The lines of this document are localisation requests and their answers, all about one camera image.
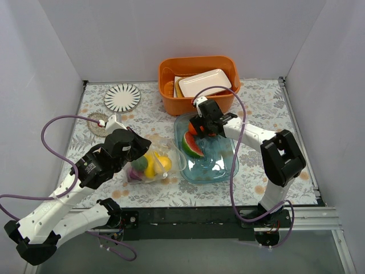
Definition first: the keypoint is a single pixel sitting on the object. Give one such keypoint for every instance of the orange plastic basin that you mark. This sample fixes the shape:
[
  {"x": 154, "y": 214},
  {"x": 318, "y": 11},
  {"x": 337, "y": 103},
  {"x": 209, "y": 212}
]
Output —
[{"x": 171, "y": 70}]

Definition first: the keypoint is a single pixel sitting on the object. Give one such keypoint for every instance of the white rectangular tray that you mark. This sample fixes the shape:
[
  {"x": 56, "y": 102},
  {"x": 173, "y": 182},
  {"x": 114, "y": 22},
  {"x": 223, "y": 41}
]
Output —
[{"x": 192, "y": 85}]

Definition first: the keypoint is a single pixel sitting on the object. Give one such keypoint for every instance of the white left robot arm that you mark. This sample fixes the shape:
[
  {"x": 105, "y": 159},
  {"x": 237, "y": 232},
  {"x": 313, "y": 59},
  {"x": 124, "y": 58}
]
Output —
[{"x": 45, "y": 229}]

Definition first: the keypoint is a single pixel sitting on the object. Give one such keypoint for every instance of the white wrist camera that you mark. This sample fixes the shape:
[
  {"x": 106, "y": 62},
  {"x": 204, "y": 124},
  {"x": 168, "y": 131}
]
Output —
[
  {"x": 199, "y": 101},
  {"x": 109, "y": 124}
]

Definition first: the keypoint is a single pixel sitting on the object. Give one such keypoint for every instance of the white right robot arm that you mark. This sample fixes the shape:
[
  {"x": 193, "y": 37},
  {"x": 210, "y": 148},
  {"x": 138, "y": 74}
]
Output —
[{"x": 282, "y": 158}]

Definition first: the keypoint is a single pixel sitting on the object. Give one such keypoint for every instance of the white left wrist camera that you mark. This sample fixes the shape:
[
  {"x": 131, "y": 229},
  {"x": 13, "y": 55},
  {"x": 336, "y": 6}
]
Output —
[{"x": 109, "y": 124}]

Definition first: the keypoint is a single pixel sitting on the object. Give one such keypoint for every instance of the purple sweet potato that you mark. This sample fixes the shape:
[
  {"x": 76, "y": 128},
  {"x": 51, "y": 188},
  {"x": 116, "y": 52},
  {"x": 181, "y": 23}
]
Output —
[{"x": 134, "y": 176}]

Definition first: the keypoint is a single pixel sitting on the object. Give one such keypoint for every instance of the clear zip top bag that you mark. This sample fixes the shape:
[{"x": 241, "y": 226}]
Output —
[{"x": 162, "y": 146}]

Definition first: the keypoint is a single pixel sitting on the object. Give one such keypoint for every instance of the brown speckled plate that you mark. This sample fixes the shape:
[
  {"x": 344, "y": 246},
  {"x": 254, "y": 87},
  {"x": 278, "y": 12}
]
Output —
[{"x": 94, "y": 128}]

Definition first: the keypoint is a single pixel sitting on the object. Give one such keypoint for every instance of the watermelon slice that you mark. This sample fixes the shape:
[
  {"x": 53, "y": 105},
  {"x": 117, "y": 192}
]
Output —
[{"x": 190, "y": 147}]

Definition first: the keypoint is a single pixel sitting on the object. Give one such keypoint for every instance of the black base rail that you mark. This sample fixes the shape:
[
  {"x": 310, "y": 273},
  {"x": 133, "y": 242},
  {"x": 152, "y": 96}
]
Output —
[{"x": 196, "y": 223}]

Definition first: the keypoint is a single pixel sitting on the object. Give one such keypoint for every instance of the yellow mango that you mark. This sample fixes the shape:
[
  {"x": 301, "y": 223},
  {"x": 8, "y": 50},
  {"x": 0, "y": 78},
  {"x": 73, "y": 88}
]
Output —
[{"x": 149, "y": 172}]

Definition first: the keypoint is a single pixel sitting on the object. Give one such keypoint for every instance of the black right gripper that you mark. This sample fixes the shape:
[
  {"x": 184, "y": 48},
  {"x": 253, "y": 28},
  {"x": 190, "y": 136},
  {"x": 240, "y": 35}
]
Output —
[{"x": 206, "y": 130}]

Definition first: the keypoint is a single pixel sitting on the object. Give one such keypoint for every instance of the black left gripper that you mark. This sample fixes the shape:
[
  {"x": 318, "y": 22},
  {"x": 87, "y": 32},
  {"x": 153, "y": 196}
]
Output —
[{"x": 140, "y": 143}]

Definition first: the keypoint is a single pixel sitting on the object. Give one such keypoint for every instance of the orange mandarin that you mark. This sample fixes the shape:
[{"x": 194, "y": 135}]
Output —
[{"x": 192, "y": 130}]

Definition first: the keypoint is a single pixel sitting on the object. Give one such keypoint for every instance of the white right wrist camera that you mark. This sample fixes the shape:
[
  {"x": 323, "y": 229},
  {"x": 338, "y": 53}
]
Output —
[{"x": 199, "y": 101}]

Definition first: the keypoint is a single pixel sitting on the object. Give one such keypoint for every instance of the green pepper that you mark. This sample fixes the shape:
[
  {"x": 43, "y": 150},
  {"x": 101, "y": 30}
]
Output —
[{"x": 140, "y": 164}]

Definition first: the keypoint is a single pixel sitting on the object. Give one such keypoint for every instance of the yellow pear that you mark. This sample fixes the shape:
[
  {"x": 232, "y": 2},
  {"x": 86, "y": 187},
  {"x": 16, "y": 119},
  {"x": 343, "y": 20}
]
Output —
[{"x": 165, "y": 162}]

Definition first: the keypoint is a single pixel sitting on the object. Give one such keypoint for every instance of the clear blue glass tray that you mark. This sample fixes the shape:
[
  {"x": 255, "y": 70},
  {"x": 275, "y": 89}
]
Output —
[{"x": 216, "y": 165}]

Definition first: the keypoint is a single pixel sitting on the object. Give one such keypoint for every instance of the blue striped white plate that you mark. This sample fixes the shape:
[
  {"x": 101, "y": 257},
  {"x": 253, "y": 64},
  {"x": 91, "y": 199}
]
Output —
[{"x": 123, "y": 97}]

